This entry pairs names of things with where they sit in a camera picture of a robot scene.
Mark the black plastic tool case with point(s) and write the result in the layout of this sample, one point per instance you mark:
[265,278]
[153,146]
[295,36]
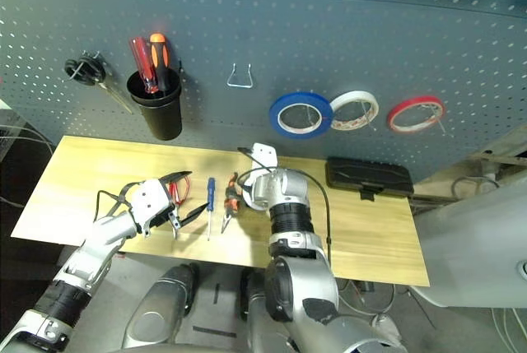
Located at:
[366,176]

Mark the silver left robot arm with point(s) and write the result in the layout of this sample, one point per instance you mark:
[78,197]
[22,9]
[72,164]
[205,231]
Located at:
[107,233]

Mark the white tape roll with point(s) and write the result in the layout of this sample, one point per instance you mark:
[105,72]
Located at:
[354,95]

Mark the metal peg hook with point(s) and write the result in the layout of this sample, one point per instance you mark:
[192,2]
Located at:
[441,125]
[370,123]
[308,116]

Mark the silver right robot leg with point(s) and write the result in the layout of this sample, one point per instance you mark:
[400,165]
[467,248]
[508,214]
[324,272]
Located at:
[255,312]

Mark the small blue screwdriver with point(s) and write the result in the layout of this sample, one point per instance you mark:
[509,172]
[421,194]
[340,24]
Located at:
[211,196]

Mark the dark grey metal pegboard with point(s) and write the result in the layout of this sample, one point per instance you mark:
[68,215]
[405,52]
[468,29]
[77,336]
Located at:
[288,19]

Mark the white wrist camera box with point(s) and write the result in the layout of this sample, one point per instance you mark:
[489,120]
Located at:
[263,157]
[150,201]

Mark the blue tape roll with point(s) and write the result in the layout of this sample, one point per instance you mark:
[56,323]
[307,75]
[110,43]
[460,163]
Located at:
[300,96]

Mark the large white plastic shell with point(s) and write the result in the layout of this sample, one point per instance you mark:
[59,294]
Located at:
[473,246]

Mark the black side table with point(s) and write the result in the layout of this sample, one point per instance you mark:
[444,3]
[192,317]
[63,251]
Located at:
[16,188]

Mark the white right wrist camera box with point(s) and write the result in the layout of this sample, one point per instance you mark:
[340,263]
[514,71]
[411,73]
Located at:
[263,157]

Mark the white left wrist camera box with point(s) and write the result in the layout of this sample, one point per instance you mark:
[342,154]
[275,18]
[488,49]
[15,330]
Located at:
[150,201]

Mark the red tape roll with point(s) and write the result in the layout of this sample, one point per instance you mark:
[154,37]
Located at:
[411,103]

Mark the black plastic cup holder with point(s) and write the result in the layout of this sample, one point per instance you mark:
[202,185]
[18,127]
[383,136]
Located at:
[162,118]

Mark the beige wooden frame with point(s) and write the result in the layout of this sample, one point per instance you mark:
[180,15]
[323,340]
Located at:
[502,143]

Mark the orange black needle-nose pliers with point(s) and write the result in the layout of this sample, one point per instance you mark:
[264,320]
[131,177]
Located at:
[230,204]

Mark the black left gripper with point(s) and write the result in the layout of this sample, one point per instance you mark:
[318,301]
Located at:
[171,201]

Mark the silver robot leg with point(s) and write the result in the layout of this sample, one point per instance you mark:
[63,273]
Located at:
[160,307]
[255,312]

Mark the silver left robot leg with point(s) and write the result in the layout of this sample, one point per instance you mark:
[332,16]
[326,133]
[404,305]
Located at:
[160,307]

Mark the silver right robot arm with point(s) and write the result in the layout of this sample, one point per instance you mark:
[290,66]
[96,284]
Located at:
[288,213]

